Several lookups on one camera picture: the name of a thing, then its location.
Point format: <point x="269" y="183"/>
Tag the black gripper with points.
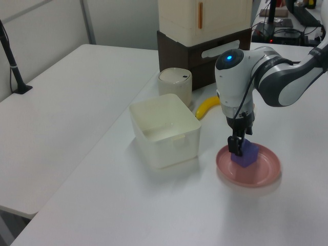
<point x="235" y="124"/>

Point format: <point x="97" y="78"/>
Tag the purple cube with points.
<point x="248" y="156"/>

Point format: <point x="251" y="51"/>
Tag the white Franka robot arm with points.
<point x="230" y="84"/>

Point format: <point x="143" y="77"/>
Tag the pink plate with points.
<point x="266" y="166"/>

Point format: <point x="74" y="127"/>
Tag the yellow toy banana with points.
<point x="205" y="107"/>

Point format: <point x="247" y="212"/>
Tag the cream open plastic bin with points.
<point x="166" y="151"/>

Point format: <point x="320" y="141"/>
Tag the small beige lidded trash can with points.
<point x="174" y="87"/>

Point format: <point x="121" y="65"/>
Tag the dark brown wooden drawer box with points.
<point x="176" y="56"/>

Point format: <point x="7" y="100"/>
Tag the black electronics box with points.
<point x="287" y="37"/>

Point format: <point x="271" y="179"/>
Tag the black monitor stand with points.
<point x="272" y="10"/>

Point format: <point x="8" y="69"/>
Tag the brown cardboard tray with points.
<point x="282" y="12"/>

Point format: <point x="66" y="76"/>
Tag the black pole with base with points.
<point x="15" y="74"/>

